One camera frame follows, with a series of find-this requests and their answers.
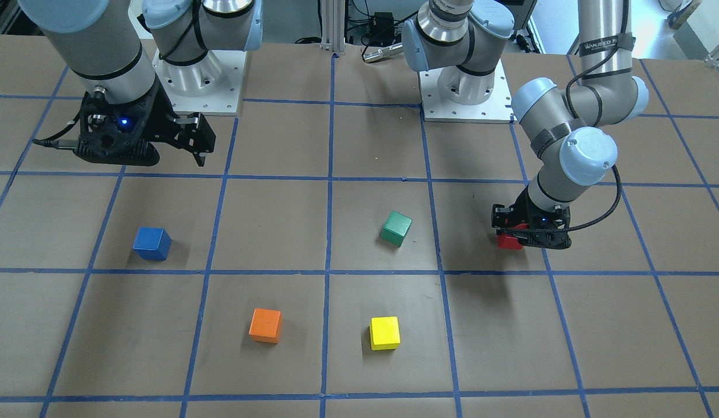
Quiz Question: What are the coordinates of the blue wooden block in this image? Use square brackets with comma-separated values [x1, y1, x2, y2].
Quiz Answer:
[133, 227, 172, 261]

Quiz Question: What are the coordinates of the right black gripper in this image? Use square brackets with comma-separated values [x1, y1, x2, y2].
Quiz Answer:
[148, 87, 216, 167]

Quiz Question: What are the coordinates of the black braided cable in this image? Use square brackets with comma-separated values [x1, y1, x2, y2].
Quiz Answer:
[569, 165, 621, 230]

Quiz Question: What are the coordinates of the orange wooden block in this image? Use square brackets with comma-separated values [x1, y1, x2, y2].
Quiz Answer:
[248, 308, 283, 344]

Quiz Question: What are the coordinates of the red wooden block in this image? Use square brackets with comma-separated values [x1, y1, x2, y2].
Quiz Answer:
[497, 224, 529, 250]

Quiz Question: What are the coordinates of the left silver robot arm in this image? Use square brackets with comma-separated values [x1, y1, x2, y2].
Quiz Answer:
[402, 1, 649, 248]

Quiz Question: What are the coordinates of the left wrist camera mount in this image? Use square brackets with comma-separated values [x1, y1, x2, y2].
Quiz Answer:
[513, 203, 571, 250]

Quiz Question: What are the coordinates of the yellow wooden block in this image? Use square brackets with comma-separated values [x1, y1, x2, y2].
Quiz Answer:
[369, 316, 400, 350]

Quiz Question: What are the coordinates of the aluminium frame post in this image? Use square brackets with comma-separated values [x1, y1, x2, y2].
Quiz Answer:
[319, 0, 346, 57]

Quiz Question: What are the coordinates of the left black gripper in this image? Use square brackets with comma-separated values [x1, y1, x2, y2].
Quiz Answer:
[491, 192, 530, 231]

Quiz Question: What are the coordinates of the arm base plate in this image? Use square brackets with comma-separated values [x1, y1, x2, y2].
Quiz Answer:
[418, 60, 516, 124]
[152, 50, 249, 116]

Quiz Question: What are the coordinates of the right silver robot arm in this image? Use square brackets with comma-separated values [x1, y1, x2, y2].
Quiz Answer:
[19, 1, 263, 167]

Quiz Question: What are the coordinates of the green wooden block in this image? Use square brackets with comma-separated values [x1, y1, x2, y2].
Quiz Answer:
[380, 211, 413, 248]

